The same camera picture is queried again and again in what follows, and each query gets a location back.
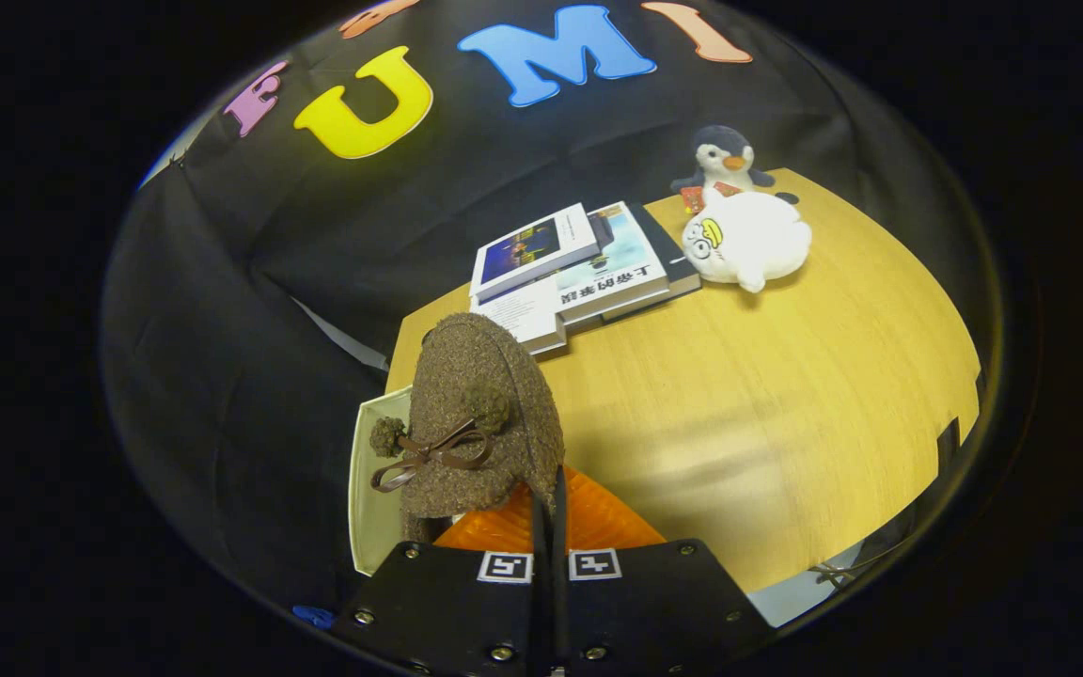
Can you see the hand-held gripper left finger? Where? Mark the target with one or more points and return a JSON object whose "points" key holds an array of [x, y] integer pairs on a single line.
{"points": [[447, 602]]}

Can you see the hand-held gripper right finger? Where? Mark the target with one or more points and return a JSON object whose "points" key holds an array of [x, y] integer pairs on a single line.
{"points": [[654, 602]]}

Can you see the green fabric storage box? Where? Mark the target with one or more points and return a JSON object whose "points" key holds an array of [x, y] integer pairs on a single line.
{"points": [[377, 527]]}

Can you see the brown fuzzy shoe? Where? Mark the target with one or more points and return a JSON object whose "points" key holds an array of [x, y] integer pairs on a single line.
{"points": [[476, 395]]}

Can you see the small blue object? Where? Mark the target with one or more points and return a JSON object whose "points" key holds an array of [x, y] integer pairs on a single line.
{"points": [[314, 616]]}

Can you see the plain white book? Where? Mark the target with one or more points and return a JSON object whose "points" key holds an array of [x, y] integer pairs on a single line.
{"points": [[523, 315]]}

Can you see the dark cover book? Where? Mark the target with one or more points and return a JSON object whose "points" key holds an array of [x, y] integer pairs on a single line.
{"points": [[678, 268]]}

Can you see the small blue cover book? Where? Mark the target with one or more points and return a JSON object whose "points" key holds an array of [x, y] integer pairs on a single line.
{"points": [[532, 249]]}

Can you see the white round plush toy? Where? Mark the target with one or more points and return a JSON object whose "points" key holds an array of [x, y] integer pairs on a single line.
{"points": [[748, 240]]}

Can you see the penguin plush toy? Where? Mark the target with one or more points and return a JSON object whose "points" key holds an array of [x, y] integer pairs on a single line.
{"points": [[725, 155]]}

